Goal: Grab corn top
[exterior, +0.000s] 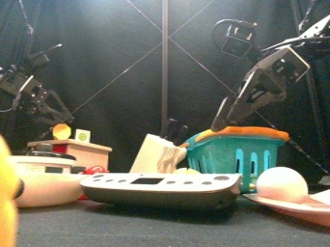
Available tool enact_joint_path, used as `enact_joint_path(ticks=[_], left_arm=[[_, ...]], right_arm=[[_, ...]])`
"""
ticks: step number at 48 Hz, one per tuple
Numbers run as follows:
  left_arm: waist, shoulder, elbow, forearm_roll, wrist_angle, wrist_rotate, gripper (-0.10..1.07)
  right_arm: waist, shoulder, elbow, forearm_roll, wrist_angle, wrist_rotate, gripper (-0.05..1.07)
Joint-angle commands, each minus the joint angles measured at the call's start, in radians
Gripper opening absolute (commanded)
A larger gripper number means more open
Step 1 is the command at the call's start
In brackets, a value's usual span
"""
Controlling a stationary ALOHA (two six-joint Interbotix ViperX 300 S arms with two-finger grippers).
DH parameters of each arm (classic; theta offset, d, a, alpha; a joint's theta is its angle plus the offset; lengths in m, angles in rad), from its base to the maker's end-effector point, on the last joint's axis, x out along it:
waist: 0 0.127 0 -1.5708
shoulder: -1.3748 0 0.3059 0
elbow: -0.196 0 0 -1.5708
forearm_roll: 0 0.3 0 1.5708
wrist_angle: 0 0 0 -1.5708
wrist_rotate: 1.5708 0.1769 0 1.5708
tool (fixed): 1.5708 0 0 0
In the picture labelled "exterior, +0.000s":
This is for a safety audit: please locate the yellow toy corn piece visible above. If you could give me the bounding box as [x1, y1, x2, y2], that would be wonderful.
[0, 134, 24, 247]

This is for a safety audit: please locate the orange yellow toy piece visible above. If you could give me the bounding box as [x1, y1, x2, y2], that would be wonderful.
[52, 123, 74, 141]

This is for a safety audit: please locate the small white green card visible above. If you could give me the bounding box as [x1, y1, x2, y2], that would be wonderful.
[75, 128, 92, 144]

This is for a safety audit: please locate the teal basket orange rim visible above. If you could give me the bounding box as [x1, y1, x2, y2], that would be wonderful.
[185, 125, 292, 194]

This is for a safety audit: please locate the toy pot black lid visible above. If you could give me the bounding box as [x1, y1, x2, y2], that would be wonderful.
[8, 143, 88, 175]

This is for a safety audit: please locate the wooden toy stove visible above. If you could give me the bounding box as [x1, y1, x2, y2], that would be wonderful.
[26, 138, 114, 172]

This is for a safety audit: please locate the red toy food piece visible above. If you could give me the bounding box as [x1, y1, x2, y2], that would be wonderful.
[83, 165, 108, 177]

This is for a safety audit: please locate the lime green toy fruit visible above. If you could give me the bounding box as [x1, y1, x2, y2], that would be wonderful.
[173, 167, 202, 176]

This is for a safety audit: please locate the white bowl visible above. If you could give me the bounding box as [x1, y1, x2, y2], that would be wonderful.
[12, 172, 90, 208]

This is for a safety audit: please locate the white toy egg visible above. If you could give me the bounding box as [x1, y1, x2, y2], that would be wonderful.
[255, 166, 310, 205]

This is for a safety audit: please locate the white grey kitchen scale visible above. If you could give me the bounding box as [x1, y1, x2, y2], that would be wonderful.
[80, 172, 243, 210]

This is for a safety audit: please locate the white flat toy slice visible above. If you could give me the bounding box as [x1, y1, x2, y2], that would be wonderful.
[309, 188, 330, 207]

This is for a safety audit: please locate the pink tray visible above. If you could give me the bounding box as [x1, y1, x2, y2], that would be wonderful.
[243, 189, 330, 228]

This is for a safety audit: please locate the black knife handle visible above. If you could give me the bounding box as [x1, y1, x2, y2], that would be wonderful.
[174, 124, 191, 147]
[161, 118, 178, 139]

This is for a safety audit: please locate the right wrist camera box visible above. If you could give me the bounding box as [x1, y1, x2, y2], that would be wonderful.
[219, 21, 259, 60]

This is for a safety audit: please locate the thin diagonal brace wire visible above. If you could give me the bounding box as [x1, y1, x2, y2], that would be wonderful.
[70, 0, 217, 115]
[126, 0, 330, 177]

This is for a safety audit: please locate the black camera cable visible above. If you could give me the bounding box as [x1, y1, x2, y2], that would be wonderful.
[211, 18, 242, 49]

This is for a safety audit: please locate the grey frame pole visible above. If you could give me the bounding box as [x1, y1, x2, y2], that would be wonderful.
[161, 0, 170, 133]

